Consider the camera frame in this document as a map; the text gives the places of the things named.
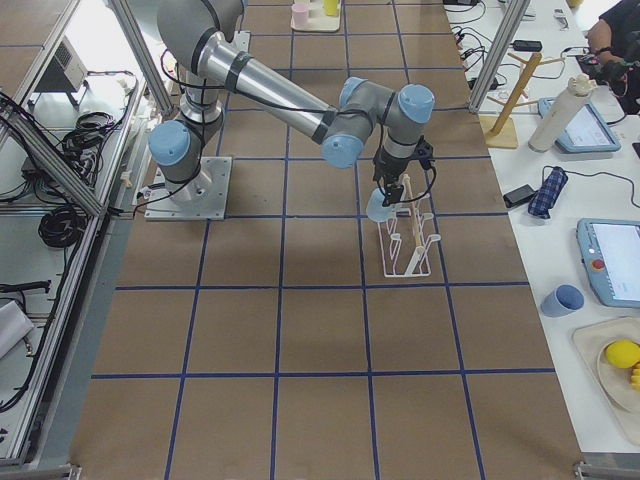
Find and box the yellow plastic cup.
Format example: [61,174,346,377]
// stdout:
[322,0,340,17]

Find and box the plaid folded umbrella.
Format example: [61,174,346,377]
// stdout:
[528,167,568,220]

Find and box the cream tray on side table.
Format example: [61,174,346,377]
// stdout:
[572,317,639,446]

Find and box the white cylindrical bottle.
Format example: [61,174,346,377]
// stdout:
[528,74,597,152]

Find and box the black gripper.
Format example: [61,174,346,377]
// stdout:
[373,147,415,206]

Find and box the wooden mug tree stand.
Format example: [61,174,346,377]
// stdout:
[479,52,563,149]

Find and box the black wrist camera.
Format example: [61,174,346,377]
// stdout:
[414,137,434,171]

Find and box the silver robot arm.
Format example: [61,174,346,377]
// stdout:
[157,1,435,208]

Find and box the cream rectangular tray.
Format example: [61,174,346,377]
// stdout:
[293,0,342,33]

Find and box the blue teach pendant tablet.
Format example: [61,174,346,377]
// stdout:
[555,100,621,154]

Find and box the yellow toy fruit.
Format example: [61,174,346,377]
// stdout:
[604,339,640,369]

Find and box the pink plastic cup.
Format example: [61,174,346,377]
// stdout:
[291,2,310,31]

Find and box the light blue transferred cup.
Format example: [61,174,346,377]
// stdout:
[366,189,394,223]

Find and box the white wire cup rack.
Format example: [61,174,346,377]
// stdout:
[377,194,442,279]

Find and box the aluminium frame post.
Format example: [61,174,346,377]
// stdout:
[468,0,530,114]

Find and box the blue cup on side table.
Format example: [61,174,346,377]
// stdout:
[540,284,584,318]

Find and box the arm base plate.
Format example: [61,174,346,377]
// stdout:
[144,156,233,221]

